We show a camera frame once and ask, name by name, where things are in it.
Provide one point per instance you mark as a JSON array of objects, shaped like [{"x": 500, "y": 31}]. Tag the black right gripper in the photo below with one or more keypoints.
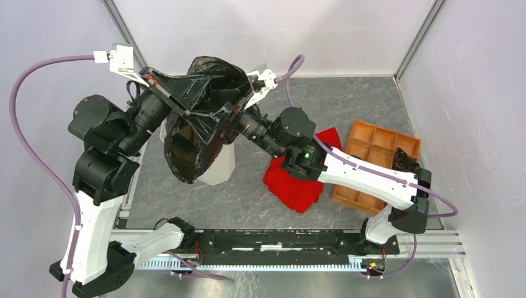
[{"x": 205, "y": 124}]

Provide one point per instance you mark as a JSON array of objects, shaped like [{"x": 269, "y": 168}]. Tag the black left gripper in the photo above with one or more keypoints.
[{"x": 181, "y": 92}]

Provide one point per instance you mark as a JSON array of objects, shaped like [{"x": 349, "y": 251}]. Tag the black plastic trash bag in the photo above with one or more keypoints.
[{"x": 228, "y": 85}]

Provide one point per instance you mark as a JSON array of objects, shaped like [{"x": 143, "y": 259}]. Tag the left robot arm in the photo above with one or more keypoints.
[{"x": 112, "y": 140}]

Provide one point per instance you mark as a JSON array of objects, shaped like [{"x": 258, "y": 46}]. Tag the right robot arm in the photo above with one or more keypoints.
[{"x": 291, "y": 135}]

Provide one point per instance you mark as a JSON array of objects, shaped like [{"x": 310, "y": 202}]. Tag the white octagonal trash bin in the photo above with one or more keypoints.
[{"x": 222, "y": 164}]

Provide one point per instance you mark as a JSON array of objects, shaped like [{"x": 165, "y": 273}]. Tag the red cloth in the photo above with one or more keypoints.
[{"x": 295, "y": 194}]

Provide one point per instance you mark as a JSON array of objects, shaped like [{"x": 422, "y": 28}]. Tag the orange compartment tray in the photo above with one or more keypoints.
[{"x": 376, "y": 145}]

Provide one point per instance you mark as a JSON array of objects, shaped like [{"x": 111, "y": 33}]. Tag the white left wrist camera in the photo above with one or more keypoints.
[{"x": 121, "y": 61}]

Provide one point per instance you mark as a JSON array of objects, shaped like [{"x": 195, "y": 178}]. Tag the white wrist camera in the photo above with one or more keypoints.
[
  {"x": 262, "y": 81},
  {"x": 121, "y": 61}
]

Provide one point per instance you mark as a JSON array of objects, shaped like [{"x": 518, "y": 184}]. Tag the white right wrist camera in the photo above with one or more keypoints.
[{"x": 262, "y": 81}]

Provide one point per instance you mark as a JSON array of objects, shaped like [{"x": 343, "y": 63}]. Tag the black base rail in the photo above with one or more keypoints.
[{"x": 286, "y": 247}]

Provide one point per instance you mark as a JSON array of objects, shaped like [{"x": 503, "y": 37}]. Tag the white toothed cable strip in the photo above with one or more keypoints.
[{"x": 170, "y": 263}]

